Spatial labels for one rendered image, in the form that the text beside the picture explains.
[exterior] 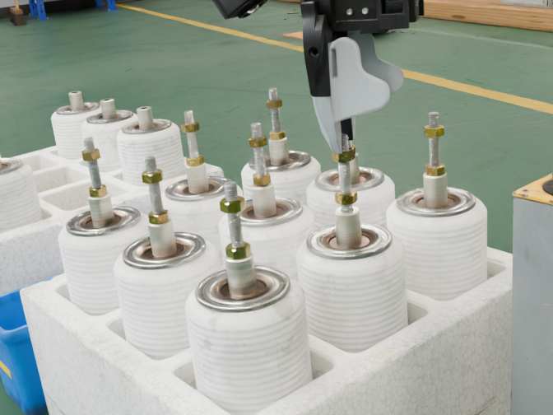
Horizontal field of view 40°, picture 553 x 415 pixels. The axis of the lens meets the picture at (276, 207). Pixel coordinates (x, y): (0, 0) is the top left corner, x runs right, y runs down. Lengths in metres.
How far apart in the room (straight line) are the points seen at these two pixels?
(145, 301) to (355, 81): 0.26
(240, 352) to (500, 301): 0.27
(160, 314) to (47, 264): 0.40
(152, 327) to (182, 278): 0.05
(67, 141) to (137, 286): 0.70
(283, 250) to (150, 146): 0.45
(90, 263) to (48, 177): 0.54
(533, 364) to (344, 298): 0.16
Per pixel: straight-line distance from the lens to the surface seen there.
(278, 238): 0.71
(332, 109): 0.59
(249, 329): 0.56
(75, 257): 0.77
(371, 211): 0.79
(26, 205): 1.05
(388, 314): 0.66
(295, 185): 0.87
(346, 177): 0.64
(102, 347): 0.71
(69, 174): 1.30
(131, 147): 1.13
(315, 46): 0.58
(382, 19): 0.57
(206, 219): 0.81
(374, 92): 0.59
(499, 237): 1.30
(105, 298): 0.78
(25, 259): 1.03
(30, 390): 0.95
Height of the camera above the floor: 0.52
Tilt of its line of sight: 20 degrees down
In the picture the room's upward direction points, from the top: 6 degrees counter-clockwise
